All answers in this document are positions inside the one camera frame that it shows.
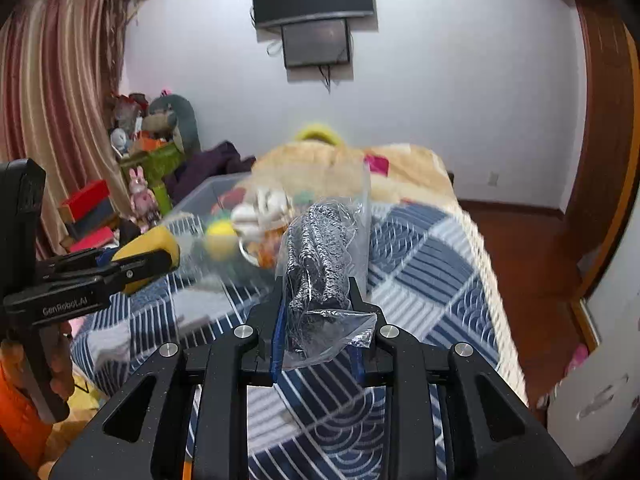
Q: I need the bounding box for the yellow sponge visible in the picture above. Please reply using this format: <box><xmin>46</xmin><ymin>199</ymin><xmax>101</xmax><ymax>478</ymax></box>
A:
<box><xmin>114</xmin><ymin>226</ymin><xmax>180</xmax><ymax>296</ymax></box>

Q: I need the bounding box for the clear bag with dark item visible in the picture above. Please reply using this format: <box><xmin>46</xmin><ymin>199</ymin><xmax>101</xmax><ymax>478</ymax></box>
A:
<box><xmin>276</xmin><ymin>191</ymin><xmax>376</xmax><ymax>370</ymax></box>

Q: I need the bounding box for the clear plastic storage box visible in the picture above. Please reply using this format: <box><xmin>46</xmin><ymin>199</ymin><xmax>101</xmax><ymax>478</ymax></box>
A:
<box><xmin>164</xmin><ymin>172</ymin><xmax>297</xmax><ymax>290</ymax></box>

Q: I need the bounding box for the white soft cloth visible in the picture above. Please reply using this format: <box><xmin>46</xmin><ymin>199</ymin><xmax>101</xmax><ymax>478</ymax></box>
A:
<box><xmin>230</xmin><ymin>186</ymin><xmax>294</xmax><ymax>242</ymax></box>

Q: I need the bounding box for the person left hand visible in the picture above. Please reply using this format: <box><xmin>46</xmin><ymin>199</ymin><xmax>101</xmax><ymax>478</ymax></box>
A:
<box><xmin>1</xmin><ymin>321</ymin><xmax>75</xmax><ymax>402</ymax></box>

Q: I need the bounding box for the red box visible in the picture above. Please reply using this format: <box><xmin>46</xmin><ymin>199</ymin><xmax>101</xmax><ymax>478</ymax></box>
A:
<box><xmin>58</xmin><ymin>180</ymin><xmax>113</xmax><ymax>223</ymax></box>

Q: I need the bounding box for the pink rabbit toy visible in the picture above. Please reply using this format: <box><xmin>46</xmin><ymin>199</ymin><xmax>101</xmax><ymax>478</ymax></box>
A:
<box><xmin>129</xmin><ymin>166</ymin><xmax>160</xmax><ymax>228</ymax></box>

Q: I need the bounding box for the blue patterned tablecloth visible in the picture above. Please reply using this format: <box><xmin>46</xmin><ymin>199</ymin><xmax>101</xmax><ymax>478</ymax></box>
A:
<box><xmin>72</xmin><ymin>200</ymin><xmax>526</xmax><ymax>479</ymax></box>

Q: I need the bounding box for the green storage box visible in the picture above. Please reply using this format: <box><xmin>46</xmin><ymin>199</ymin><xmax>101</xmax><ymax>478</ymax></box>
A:
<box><xmin>118</xmin><ymin>142</ymin><xmax>186</xmax><ymax>186</ymax></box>

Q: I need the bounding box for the yellow ball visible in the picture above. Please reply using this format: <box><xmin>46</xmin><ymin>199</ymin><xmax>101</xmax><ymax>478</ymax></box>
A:
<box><xmin>203</xmin><ymin>219</ymin><xmax>239</xmax><ymax>261</ymax></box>

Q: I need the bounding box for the grey plush toy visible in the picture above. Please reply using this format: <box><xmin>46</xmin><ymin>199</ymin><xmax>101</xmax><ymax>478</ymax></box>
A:
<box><xmin>142</xmin><ymin>93</ymin><xmax>201</xmax><ymax>156</ymax></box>

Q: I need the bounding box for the dark purple clothing pile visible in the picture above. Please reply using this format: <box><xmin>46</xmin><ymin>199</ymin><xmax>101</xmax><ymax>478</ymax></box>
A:
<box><xmin>163</xmin><ymin>141</ymin><xmax>256</xmax><ymax>205</ymax></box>

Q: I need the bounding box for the beige patchwork blanket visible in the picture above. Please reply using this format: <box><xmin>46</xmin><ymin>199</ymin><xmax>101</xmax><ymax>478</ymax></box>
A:
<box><xmin>252</xmin><ymin>141</ymin><xmax>459</xmax><ymax>212</ymax></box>

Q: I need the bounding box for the yellow fuzzy pillow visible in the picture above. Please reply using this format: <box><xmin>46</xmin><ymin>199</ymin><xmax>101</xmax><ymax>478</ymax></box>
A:
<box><xmin>294</xmin><ymin>122</ymin><xmax>345</xmax><ymax>146</ymax></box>

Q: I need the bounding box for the striped red beige curtain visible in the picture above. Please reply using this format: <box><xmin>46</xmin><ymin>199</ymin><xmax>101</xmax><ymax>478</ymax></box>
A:
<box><xmin>1</xmin><ymin>0</ymin><xmax>131</xmax><ymax>259</ymax></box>

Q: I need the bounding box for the wooden door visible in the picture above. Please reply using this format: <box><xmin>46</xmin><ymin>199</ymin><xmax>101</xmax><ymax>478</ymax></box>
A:
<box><xmin>566</xmin><ymin>0</ymin><xmax>639</xmax><ymax>299</ymax></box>

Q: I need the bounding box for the white orange cord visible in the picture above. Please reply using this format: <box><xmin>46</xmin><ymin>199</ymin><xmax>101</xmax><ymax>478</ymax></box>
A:
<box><xmin>238</xmin><ymin>231</ymin><xmax>281</xmax><ymax>270</ymax></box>

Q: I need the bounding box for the small black wall monitor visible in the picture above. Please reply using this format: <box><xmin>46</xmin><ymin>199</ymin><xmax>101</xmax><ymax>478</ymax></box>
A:
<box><xmin>281</xmin><ymin>20</ymin><xmax>352</xmax><ymax>70</ymax></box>

